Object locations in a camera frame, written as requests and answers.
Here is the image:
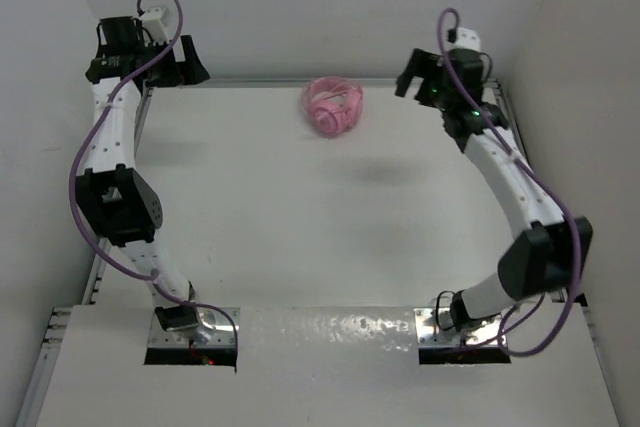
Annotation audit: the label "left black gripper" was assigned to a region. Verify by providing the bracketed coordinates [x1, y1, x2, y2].
[133, 35, 207, 88]

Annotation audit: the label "pink headphones with cable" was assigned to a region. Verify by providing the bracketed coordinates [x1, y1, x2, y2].
[301, 77, 364, 138]

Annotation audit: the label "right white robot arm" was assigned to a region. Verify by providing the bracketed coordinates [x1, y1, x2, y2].
[395, 48, 593, 332]

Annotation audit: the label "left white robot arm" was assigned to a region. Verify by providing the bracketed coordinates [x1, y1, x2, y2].
[72, 8, 209, 336]

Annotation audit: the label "white front cover board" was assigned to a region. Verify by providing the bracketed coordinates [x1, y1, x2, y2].
[37, 306, 617, 426]

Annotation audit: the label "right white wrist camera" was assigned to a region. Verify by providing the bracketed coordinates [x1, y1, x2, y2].
[447, 27, 482, 53]

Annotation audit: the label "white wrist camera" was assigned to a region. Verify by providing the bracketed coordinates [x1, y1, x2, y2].
[447, 27, 482, 53]
[138, 6, 170, 43]

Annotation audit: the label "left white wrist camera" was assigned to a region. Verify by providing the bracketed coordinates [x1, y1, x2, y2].
[138, 6, 170, 43]

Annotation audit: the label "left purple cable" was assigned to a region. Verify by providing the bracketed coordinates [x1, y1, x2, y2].
[67, 0, 239, 343]

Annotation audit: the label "purple cable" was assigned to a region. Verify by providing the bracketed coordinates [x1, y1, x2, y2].
[67, 0, 239, 343]
[437, 7, 586, 357]

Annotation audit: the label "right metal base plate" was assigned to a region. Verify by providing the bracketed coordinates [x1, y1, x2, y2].
[414, 307, 501, 350]

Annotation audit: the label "metal base plate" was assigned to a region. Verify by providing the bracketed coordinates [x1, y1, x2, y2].
[414, 307, 501, 350]
[148, 307, 241, 350]

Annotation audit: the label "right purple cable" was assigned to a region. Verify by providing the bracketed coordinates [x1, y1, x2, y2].
[437, 7, 586, 357]

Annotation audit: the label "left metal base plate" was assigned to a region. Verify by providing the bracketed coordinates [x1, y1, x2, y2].
[148, 307, 241, 350]

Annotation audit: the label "aluminium table frame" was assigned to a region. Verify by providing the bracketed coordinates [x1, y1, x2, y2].
[14, 77, 591, 427]

